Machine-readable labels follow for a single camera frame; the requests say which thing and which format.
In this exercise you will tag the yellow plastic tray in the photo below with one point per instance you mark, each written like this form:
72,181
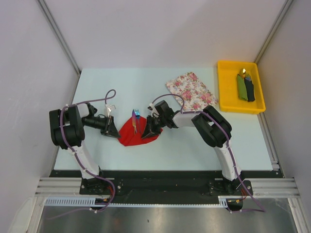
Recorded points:
229,100

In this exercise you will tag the red paper napkin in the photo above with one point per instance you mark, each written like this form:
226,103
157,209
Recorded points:
128,138

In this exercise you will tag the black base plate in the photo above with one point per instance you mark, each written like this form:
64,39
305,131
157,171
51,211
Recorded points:
155,187

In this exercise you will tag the green rolled napkin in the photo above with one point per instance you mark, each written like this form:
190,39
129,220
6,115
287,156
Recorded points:
242,92

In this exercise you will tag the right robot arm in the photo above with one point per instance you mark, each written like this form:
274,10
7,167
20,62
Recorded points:
213,128

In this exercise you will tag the aluminium frame post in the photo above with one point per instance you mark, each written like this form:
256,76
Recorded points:
274,29
59,35

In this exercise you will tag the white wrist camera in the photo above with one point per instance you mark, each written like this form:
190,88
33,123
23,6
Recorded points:
154,112
109,109

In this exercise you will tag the black rolled napkin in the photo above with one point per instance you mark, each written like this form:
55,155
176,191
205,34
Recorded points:
250,90

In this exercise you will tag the iridescent knife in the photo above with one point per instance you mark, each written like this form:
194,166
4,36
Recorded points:
134,121

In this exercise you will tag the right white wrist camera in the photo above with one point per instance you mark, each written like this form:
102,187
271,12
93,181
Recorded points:
154,112

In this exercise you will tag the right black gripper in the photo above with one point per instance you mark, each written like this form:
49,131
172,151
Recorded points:
150,130

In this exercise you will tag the left aluminium frame post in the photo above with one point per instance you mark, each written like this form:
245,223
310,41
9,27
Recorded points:
59,35

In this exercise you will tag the floral cloth mat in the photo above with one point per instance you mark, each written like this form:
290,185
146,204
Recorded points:
193,91

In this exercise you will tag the right aluminium frame rail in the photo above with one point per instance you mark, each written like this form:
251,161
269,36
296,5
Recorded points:
274,188

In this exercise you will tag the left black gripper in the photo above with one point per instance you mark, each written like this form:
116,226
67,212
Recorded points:
110,127

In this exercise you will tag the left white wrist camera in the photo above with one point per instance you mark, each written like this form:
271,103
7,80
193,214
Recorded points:
109,109

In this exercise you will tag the right aluminium frame post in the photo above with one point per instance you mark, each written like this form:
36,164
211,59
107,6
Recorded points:
274,29

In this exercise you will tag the white cable duct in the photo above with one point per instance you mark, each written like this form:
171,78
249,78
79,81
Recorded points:
97,202

